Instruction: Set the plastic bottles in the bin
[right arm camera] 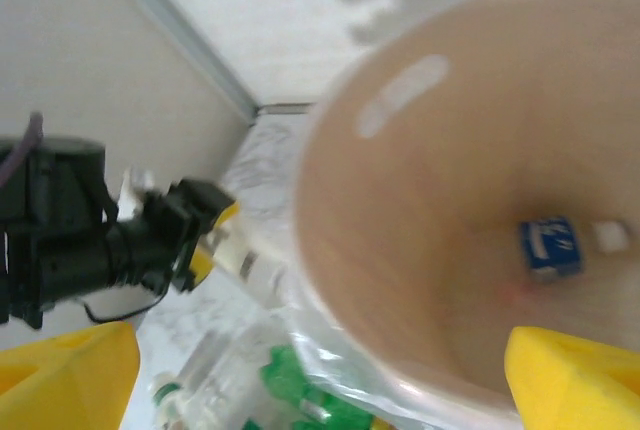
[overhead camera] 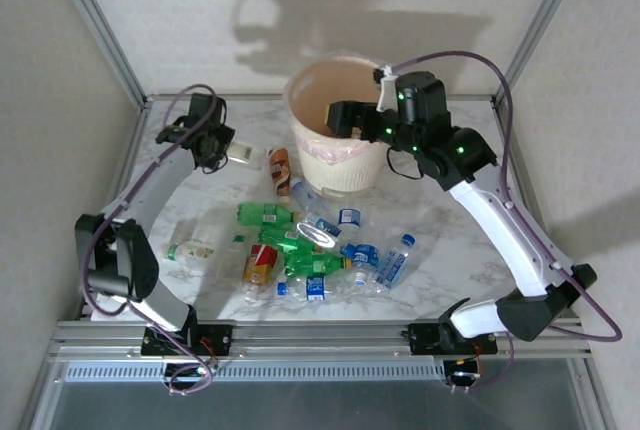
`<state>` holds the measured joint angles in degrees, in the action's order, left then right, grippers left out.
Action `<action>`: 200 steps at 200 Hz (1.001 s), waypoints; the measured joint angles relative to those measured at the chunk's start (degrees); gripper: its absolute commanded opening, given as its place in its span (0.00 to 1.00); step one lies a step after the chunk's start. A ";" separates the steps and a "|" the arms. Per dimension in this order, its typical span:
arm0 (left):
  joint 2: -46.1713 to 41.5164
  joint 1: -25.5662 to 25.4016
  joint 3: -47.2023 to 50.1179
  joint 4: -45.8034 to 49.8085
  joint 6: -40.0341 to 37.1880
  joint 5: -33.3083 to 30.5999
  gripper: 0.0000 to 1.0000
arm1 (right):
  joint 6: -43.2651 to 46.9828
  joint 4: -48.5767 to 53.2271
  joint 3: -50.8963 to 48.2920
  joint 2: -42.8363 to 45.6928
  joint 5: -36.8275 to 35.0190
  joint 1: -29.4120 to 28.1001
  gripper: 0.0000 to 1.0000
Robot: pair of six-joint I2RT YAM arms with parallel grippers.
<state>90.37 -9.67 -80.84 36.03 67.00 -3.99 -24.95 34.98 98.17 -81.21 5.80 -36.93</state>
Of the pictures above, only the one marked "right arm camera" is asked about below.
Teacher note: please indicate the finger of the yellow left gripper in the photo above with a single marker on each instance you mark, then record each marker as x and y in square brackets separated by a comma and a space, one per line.
[202, 265]
[230, 212]

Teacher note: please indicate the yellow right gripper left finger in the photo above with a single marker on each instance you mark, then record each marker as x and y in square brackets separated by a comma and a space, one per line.
[60, 385]

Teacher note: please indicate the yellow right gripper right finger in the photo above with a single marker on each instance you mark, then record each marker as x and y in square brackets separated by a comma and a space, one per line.
[575, 390]

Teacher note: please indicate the clear plastic bottle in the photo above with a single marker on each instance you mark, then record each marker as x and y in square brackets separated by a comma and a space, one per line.
[260, 270]

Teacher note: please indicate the clear bottle with green cap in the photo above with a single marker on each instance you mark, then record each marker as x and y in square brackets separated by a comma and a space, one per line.
[210, 380]

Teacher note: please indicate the green plastic bottle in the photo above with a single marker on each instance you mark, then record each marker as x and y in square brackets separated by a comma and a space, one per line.
[300, 380]

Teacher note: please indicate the cream ribbed plastic bin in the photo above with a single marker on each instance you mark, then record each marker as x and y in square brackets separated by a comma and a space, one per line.
[450, 175]

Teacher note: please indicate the clear bottle with blue label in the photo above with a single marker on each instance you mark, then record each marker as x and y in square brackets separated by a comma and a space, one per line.
[550, 247]

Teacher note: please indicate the aluminium table edge rail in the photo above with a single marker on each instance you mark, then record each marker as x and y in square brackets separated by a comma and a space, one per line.
[285, 108]

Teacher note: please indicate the aluminium frame post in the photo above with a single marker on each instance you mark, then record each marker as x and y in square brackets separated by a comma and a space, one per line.
[186, 45]

